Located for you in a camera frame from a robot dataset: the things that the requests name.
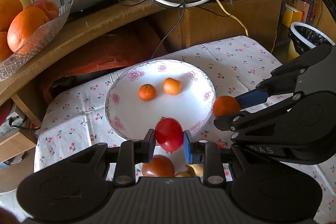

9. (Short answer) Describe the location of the kiwi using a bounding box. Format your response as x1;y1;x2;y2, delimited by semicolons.
187;164;204;178
175;172;190;177

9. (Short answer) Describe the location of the mandarin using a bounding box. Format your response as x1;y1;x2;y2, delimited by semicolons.
213;96;241;118
138;84;157;101
162;77;182;96

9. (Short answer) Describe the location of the large dark red tomato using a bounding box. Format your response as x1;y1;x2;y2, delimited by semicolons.
141;155;175;177

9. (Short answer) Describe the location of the yellow trash bin black liner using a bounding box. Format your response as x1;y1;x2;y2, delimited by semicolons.
286;22;335;62

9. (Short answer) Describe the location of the white floral plate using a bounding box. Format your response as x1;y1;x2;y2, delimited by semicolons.
105;59;216;140

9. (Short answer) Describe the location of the red cloth under shelf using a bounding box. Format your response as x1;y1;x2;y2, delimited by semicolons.
39;20;167;102

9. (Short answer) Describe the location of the wooden tv cabinet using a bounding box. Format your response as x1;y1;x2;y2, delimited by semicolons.
1;0;280;179

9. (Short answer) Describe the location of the glass fruit dish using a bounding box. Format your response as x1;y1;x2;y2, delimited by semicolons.
1;2;72;81

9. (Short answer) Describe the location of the red apple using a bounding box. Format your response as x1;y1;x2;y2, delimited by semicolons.
29;0;59;20

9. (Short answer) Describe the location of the large orange front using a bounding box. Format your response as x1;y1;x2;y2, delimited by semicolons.
7;7;49;52

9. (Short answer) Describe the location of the large orange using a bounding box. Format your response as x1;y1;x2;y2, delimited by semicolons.
7;7;49;52
0;0;23;31

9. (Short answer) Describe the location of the large orange back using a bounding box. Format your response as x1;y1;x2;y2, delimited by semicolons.
0;0;23;31

